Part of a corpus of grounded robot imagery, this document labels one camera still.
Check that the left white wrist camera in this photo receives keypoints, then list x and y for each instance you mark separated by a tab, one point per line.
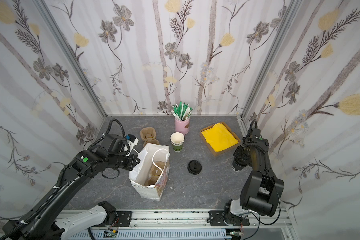
132	141

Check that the black paper coffee cup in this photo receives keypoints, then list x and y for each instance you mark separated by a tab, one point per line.
239	164

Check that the white cartoon paper gift bag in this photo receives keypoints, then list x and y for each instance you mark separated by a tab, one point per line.
148	156

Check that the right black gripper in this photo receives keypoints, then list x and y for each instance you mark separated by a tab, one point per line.
238	163

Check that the green white straw bundle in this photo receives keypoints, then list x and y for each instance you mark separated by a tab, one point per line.
182	111

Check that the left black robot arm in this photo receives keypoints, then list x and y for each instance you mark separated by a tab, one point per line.
40	222

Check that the aluminium mounting rail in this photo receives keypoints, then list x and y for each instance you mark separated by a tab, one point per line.
194	224

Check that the stack of black lids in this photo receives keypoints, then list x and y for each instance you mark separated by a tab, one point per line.
194	167

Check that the brown pulp cup carrier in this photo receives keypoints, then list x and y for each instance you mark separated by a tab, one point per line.
155	172

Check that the pink cup holder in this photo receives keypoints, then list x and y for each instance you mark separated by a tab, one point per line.
182	126

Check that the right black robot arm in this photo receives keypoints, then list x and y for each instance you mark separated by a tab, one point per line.
262	191

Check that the stacked green paper cups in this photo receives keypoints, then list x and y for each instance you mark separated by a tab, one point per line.
177	140

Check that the brown cardboard tray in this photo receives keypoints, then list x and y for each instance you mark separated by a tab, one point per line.
211	150

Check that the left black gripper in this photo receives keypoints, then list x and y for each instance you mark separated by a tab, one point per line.
133	161

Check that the yellow napkins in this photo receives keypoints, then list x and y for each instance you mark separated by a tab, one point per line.
219	137

